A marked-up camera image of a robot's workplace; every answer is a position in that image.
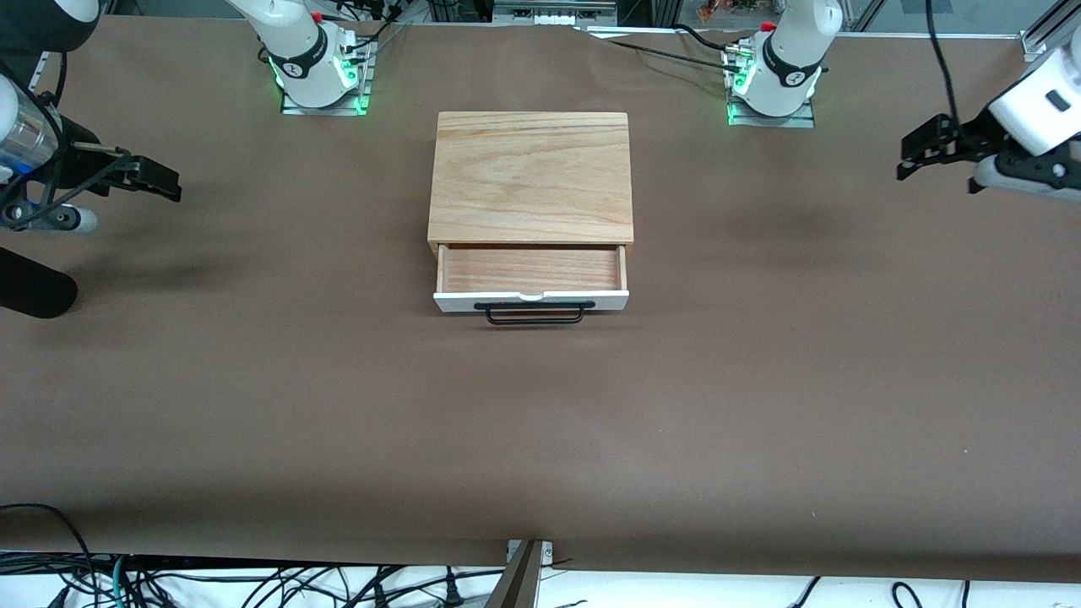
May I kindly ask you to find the white drawer with black handle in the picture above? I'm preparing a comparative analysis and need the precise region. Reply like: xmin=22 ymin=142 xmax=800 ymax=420
xmin=432 ymin=243 xmax=632 ymax=327

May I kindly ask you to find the light wooden drawer cabinet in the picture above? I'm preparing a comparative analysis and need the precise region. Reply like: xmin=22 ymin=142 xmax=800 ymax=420
xmin=427 ymin=111 xmax=636 ymax=259

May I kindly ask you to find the aluminium corner profile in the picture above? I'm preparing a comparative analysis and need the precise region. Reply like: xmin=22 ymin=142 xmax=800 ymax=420
xmin=1020 ymin=0 xmax=1081 ymax=62

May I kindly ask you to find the black cylinder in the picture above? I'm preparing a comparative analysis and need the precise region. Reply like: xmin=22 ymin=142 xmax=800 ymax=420
xmin=0 ymin=247 xmax=80 ymax=320

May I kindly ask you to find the orange clutter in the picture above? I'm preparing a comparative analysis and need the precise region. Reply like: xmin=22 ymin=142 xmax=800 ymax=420
xmin=697 ymin=0 xmax=761 ymax=23

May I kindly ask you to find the brown paper table cover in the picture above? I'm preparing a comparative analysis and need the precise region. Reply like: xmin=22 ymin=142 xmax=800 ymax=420
xmin=0 ymin=14 xmax=1081 ymax=584

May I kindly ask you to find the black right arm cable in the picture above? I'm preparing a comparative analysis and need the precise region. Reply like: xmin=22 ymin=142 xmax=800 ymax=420
xmin=0 ymin=51 xmax=129 ymax=234

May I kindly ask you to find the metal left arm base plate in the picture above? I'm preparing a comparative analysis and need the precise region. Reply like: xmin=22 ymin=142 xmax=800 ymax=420
xmin=725 ymin=44 xmax=818 ymax=128

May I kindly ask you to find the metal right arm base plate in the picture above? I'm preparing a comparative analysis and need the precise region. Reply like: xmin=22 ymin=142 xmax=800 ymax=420
xmin=281 ymin=32 xmax=373 ymax=116

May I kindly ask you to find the aluminium rail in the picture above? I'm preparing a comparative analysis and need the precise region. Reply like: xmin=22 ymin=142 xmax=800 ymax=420
xmin=492 ymin=0 xmax=619 ymax=26

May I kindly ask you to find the green cable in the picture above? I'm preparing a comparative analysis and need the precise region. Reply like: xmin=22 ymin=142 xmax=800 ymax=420
xmin=107 ymin=553 xmax=133 ymax=608

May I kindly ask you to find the grey camera pole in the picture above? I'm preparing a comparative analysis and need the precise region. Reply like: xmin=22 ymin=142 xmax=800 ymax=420
xmin=485 ymin=540 xmax=542 ymax=608

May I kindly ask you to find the metal pole bracket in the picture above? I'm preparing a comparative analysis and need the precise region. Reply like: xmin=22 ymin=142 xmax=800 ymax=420
xmin=507 ymin=540 xmax=556 ymax=568

